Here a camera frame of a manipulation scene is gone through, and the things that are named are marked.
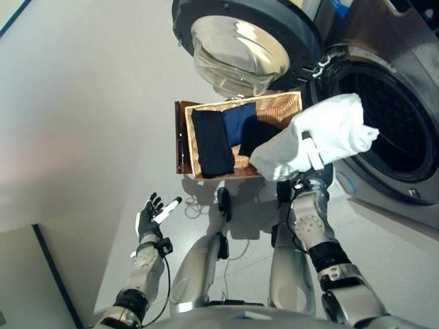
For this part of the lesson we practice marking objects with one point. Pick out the blue white label sticker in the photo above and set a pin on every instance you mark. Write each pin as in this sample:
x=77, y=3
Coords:
x=343, y=4

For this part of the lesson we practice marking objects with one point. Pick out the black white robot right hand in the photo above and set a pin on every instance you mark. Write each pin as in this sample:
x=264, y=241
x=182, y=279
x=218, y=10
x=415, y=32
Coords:
x=313, y=154

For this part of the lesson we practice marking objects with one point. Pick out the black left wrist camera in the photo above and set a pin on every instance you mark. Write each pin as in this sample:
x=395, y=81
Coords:
x=165, y=245

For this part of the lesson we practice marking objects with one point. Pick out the long black folded garment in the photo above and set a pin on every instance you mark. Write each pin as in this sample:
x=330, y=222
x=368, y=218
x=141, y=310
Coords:
x=212, y=144

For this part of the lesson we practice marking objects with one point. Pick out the blue folded garment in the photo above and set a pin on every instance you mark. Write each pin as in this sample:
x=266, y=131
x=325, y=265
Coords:
x=236, y=123

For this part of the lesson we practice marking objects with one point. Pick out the grey front-load washing machine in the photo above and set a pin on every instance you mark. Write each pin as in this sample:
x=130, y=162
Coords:
x=404, y=51

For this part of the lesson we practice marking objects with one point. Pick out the round glass washer door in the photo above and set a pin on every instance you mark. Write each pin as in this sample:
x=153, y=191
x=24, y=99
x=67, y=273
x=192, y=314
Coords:
x=240, y=44

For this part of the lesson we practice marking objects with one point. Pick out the silver robot right leg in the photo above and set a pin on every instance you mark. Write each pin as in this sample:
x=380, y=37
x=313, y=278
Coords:
x=288, y=274

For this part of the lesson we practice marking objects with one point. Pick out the brown acrylic stand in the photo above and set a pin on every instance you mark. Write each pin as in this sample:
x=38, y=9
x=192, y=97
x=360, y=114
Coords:
x=180, y=137

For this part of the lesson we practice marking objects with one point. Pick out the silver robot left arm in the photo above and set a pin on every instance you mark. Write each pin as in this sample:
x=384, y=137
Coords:
x=144, y=274

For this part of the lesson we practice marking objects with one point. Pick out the black object at left edge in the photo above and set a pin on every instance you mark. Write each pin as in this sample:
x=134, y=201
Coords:
x=195, y=274

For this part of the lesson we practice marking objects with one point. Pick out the grey flat board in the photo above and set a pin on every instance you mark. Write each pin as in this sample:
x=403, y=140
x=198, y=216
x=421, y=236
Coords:
x=34, y=281

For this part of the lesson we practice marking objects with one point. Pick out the black white robot left hand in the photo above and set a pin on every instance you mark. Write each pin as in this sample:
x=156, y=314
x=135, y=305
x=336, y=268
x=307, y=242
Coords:
x=149, y=222

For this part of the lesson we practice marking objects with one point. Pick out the white garment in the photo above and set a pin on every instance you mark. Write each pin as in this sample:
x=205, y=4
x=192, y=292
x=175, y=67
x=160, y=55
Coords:
x=329, y=130

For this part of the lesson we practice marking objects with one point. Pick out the rectangular wicker laundry basket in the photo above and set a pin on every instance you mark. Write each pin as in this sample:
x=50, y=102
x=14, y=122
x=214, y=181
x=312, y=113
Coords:
x=278, y=106

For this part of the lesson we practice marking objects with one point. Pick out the grey robot torso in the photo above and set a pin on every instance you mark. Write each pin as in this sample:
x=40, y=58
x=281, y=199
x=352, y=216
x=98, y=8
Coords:
x=240, y=320

